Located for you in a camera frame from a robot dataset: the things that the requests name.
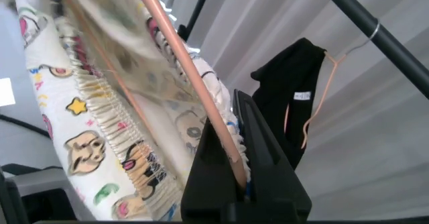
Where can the white curtain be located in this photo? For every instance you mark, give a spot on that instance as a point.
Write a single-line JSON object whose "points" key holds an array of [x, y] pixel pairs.
{"points": [[352, 133]]}

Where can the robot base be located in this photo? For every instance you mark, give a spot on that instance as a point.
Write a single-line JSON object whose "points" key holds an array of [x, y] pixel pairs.
{"points": [[33, 194]]}

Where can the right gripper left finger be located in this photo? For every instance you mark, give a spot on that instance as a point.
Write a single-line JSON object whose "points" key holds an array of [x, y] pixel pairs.
{"points": [[207, 183]]}

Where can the pink clothes hanger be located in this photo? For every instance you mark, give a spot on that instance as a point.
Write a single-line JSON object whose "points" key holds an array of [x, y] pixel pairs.
{"points": [[187, 66], [321, 96]]}

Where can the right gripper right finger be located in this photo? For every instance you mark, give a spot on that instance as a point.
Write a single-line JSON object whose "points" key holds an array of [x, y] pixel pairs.
{"points": [[271, 183]]}

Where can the black garment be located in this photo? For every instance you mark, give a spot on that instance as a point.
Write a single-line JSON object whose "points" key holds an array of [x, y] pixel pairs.
{"points": [[288, 93]]}

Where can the black clothes rack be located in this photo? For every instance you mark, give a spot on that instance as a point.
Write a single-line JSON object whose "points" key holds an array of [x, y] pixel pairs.
{"points": [[375, 29]]}

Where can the cream printed garment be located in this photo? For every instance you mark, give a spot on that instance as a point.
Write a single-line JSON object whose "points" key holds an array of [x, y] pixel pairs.
{"points": [[100, 116]]}

